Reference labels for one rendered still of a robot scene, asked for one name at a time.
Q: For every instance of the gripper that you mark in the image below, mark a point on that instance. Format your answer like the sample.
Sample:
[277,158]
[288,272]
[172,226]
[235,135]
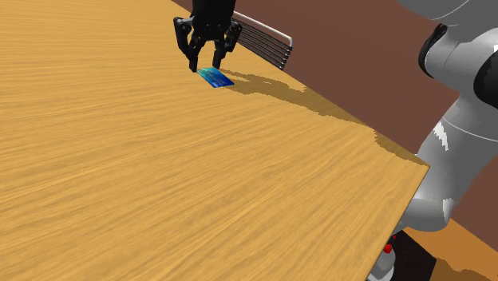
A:
[213,17]

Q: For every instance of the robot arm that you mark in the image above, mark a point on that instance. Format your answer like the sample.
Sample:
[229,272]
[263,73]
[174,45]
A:
[461,163]

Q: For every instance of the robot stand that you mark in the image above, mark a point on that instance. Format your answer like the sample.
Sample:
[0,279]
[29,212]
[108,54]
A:
[412,260]

